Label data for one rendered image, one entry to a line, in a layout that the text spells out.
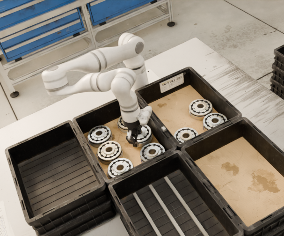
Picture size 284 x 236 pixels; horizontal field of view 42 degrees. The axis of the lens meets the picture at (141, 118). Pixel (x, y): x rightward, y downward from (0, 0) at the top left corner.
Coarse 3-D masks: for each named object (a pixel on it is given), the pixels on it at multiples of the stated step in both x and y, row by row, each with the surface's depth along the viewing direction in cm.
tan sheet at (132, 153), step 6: (114, 120) 169; (108, 126) 166; (114, 126) 166; (114, 132) 163; (120, 132) 163; (114, 138) 161; (120, 138) 160; (90, 144) 160; (120, 144) 158; (126, 144) 157; (96, 150) 157; (126, 150) 155; (132, 150) 154; (138, 150) 154; (96, 156) 155; (126, 156) 153; (132, 156) 152; (138, 156) 152; (132, 162) 150; (138, 162) 150; (102, 168) 150
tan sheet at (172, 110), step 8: (184, 88) 177; (192, 88) 176; (168, 96) 174; (176, 96) 174; (184, 96) 173; (192, 96) 172; (200, 96) 171; (152, 104) 172; (160, 104) 171; (168, 104) 171; (176, 104) 170; (184, 104) 169; (160, 112) 168; (168, 112) 167; (176, 112) 166; (184, 112) 165; (216, 112) 163; (168, 120) 163; (176, 120) 163; (184, 120) 162; (192, 120) 161; (200, 120) 161; (168, 128) 160; (176, 128) 159; (200, 128) 157
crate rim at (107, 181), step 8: (104, 104) 162; (88, 112) 160; (72, 120) 158; (152, 120) 151; (160, 128) 147; (80, 136) 151; (168, 136) 144; (88, 144) 147; (168, 152) 138; (96, 160) 141; (152, 160) 137; (136, 168) 135; (104, 176) 135; (120, 176) 134
